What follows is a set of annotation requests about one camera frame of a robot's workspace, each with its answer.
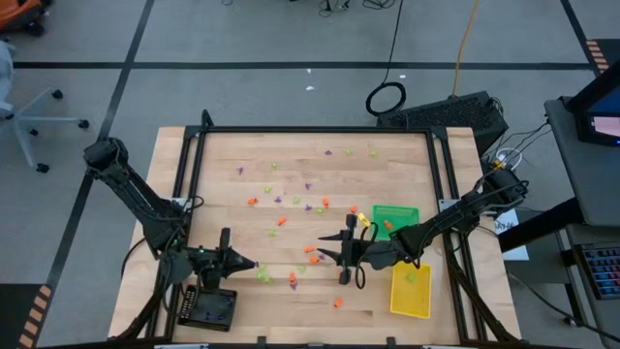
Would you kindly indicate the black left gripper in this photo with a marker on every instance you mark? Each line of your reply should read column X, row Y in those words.
column 215, row 264

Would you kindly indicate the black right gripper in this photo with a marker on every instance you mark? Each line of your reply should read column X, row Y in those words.
column 356, row 252

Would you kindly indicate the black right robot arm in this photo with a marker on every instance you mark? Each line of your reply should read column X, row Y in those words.
column 450, row 220

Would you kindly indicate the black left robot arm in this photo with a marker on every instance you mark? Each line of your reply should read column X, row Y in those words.
column 135, row 194

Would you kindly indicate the black plastic basket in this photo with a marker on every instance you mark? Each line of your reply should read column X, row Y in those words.
column 196, row 317

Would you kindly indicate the green plastic basket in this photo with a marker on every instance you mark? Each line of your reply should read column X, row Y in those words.
column 399, row 215

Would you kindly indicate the black table clamp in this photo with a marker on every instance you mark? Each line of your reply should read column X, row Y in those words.
column 261, row 340
column 391, row 340

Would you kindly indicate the yellow plastic basket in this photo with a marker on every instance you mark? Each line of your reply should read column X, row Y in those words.
column 412, row 300

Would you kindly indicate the black computer case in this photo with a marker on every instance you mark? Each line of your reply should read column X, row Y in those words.
column 445, row 114

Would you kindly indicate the yellow power plug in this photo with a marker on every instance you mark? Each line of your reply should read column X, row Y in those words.
column 497, row 164

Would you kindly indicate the white paper sheet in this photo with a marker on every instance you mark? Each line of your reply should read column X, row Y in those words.
column 517, row 253

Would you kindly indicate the black desk beam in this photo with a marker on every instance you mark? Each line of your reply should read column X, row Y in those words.
column 542, row 224

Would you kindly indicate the grey desk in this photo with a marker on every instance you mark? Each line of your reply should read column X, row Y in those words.
column 586, row 184

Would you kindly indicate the white office chair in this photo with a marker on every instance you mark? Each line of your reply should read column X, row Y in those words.
column 21, row 118

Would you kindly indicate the backlit keyboard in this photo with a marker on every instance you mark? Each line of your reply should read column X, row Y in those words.
column 603, row 269

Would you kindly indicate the black monitor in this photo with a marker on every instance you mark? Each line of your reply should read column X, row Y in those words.
column 603, row 127

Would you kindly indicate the orange chair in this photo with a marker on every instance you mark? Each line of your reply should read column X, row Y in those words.
column 19, row 12

